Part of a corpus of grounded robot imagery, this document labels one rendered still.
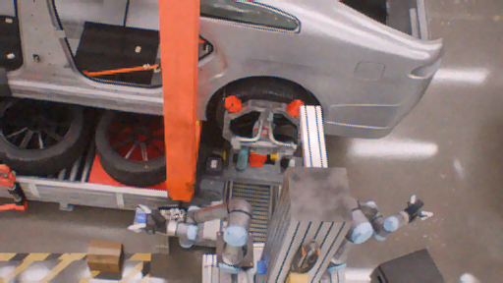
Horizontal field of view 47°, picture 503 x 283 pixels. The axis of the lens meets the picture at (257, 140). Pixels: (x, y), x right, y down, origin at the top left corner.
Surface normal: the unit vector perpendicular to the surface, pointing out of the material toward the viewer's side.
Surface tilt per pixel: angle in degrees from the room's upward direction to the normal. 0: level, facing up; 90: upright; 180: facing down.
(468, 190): 0
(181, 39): 90
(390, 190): 0
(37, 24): 86
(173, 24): 90
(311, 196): 0
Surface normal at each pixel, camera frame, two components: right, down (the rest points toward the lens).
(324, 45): -0.04, 0.71
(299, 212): 0.11, -0.54
